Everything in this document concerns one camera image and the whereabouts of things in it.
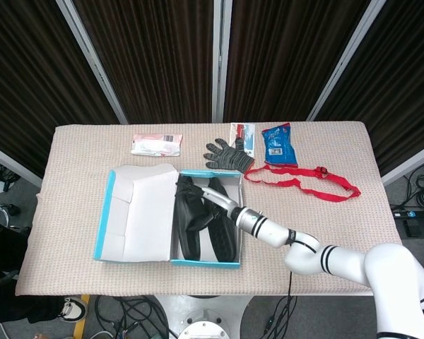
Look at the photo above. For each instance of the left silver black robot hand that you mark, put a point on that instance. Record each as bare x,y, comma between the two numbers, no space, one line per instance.
3,279

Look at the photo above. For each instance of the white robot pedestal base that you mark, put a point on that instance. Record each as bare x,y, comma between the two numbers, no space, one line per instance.
205,318

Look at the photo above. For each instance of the light blue shoe box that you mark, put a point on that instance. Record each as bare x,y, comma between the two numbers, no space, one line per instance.
145,219

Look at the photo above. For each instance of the pink white plastic packet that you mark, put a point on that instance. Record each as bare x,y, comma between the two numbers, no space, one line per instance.
155,144

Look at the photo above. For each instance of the beige cloth-covered table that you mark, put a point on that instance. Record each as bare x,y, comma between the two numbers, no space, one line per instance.
74,176

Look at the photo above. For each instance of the white black sneaker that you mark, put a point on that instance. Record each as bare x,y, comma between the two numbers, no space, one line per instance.
74,309

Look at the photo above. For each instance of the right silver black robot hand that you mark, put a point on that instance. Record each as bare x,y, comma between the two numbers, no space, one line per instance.
222,203

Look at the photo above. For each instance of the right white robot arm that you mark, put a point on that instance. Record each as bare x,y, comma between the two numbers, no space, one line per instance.
339,261

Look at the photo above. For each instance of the black trouser leg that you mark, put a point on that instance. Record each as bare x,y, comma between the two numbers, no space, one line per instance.
42,309

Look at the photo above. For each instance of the grey knitted work glove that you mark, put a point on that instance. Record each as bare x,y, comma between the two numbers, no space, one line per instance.
233,159

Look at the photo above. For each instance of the yellow floor tape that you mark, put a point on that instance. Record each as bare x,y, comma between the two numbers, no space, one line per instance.
81,325

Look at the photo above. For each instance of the black rubber slipper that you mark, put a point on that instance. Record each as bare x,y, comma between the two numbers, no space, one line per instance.
222,243
191,243

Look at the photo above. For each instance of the blue snack packet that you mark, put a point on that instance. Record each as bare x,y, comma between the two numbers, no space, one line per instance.
279,148

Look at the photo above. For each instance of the white red printed card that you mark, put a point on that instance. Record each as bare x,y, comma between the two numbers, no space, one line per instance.
248,136

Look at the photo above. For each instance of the white metal partition post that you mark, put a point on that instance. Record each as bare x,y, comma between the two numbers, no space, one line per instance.
14,164
410,162
92,60
222,60
346,60

